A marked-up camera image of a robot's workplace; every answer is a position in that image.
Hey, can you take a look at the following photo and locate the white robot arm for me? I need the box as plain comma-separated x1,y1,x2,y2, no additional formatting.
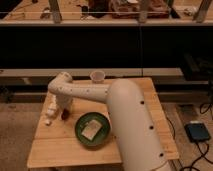
48,72,172,171

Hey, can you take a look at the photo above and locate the white block stack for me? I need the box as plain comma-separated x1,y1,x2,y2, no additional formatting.
46,95,58,117

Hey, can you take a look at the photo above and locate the white napkin on plate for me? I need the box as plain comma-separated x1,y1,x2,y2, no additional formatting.
82,119,102,141

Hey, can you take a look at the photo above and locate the translucent plastic cup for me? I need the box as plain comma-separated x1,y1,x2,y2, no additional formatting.
90,70,105,84

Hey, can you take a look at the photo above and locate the green round plate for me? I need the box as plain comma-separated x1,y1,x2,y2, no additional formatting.
75,112,111,147

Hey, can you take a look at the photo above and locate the black floor cable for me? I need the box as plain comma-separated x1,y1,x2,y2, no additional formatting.
169,99,213,171

